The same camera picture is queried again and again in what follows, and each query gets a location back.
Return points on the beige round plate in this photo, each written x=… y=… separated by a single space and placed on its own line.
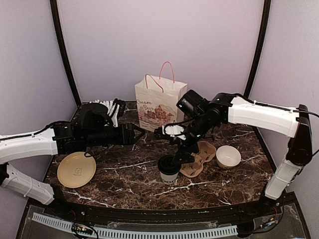
x=76 y=170

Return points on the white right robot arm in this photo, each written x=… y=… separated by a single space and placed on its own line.
x=235 y=108

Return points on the black frame post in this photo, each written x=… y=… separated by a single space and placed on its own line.
x=259 y=47
x=63 y=51

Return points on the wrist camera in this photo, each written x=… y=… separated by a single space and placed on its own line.
x=114 y=116
x=171 y=131

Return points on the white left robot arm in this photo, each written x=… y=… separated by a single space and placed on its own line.
x=94 y=124

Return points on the black right frame post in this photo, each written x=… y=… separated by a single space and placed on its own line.
x=259 y=47

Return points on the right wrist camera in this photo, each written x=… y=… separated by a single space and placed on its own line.
x=171 y=131

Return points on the black front table rail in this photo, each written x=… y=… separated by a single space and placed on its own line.
x=247 y=213

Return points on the white slotted cable duct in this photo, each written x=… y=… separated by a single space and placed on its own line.
x=134 y=231

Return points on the white paper coffee cup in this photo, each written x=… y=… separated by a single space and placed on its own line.
x=168 y=177

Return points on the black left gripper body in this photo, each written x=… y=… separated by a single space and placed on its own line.
x=128 y=140

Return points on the white ceramic bowl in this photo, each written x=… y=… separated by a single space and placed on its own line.
x=227 y=157

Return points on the white wrapped straws bundle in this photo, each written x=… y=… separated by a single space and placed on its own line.
x=111 y=105

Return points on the black plastic cup lid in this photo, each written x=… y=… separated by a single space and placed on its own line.
x=166 y=165

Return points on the brown pulp cup carrier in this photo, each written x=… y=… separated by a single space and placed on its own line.
x=206 y=153

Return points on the white cream bear paper bag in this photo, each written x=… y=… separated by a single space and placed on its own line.
x=156 y=99

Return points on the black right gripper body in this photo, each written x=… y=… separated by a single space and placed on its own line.
x=185 y=145

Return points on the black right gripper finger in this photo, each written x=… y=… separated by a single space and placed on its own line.
x=186 y=155
x=178 y=157

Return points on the black left frame post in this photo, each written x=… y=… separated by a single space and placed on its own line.
x=63 y=51

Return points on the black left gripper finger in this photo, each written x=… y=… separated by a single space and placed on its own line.
x=138 y=137
x=135 y=127

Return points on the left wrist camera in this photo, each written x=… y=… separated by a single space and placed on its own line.
x=114 y=116

